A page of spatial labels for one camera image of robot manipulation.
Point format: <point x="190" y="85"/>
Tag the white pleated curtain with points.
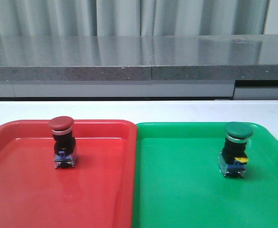
<point x="137" y="17"/>

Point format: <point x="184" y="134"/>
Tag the green plastic tray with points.
<point x="178" y="183"/>

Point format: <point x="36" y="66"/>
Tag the red mushroom push button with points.
<point x="65" y="149"/>

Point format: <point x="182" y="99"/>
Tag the red plastic tray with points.
<point x="96" y="193"/>

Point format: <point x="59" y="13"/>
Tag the grey stone counter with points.
<point x="231" y="67"/>

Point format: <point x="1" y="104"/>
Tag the green mushroom push button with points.
<point x="233" y="158"/>

